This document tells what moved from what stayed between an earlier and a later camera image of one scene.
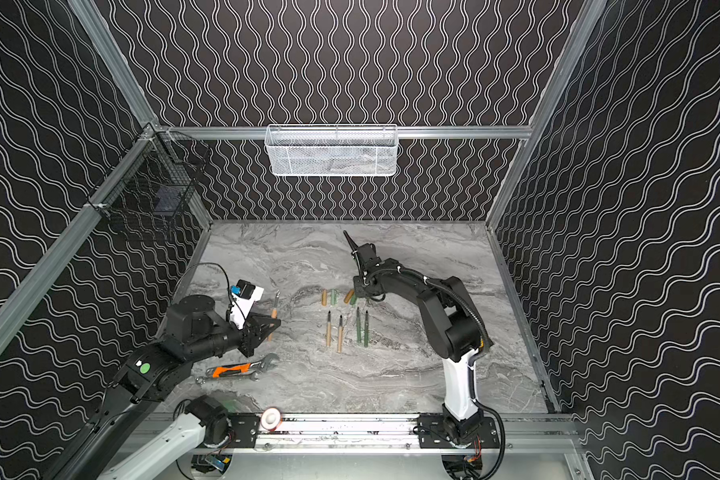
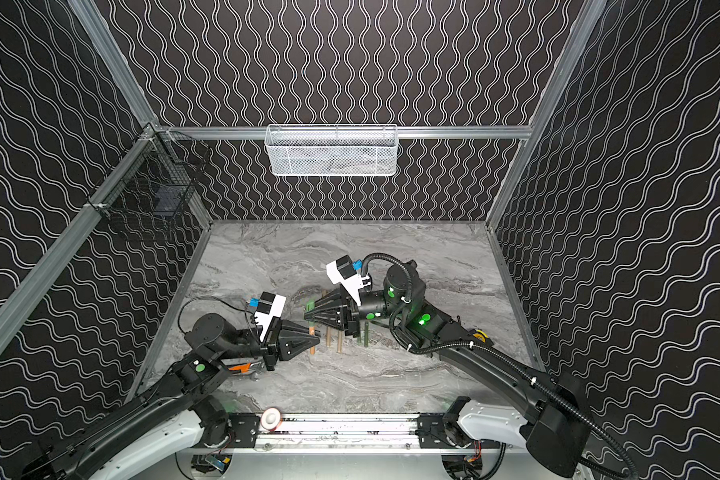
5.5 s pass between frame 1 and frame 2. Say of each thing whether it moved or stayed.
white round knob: stayed
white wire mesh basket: stayed
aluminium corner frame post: stayed
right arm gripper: moved
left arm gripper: moved
